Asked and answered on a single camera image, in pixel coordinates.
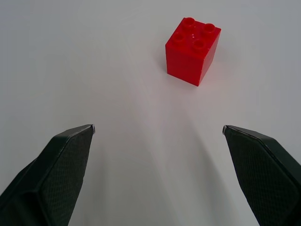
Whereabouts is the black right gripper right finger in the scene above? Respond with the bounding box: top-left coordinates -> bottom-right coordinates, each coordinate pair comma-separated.
222,125 -> 301,226

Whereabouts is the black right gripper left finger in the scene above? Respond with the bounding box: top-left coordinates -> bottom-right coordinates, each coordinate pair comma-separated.
0,124 -> 95,226

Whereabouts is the red toy building block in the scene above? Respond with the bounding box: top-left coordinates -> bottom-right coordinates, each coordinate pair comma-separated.
165,16 -> 222,87

